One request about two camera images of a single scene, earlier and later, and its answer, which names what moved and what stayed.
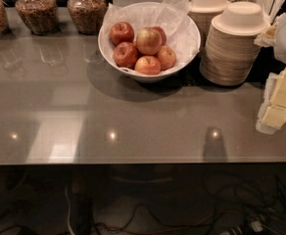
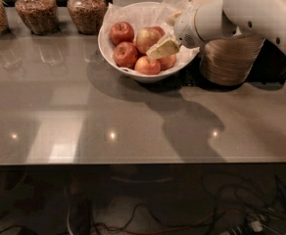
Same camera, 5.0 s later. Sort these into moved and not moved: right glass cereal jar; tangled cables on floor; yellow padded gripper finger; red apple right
Moved: yellow padded gripper finger
Not moved: tangled cables on floor; right glass cereal jar; red apple right
